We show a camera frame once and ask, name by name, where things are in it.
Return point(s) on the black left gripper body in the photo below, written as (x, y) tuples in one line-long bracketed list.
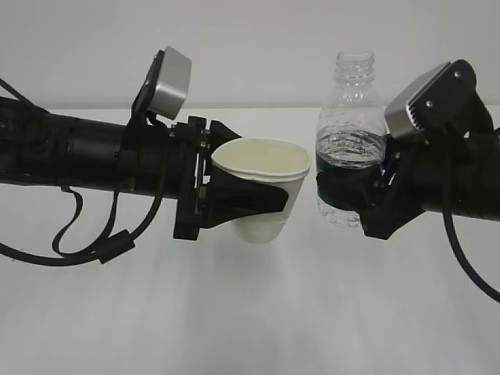
[(194, 138)]

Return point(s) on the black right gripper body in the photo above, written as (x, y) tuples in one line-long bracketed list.
[(394, 191)]

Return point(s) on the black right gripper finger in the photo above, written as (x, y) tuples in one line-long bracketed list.
[(348, 189)]

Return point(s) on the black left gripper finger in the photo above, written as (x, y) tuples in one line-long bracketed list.
[(229, 198), (220, 134)]

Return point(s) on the white paper cup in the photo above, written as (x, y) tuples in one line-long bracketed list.
[(273, 162)]

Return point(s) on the clear water bottle green label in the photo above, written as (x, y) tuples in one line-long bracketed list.
[(351, 130)]

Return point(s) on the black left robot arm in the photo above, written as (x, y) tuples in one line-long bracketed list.
[(42, 148)]

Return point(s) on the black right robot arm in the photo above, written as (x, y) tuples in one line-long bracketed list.
[(466, 179)]

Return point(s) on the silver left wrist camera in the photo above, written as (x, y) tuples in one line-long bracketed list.
[(165, 88)]

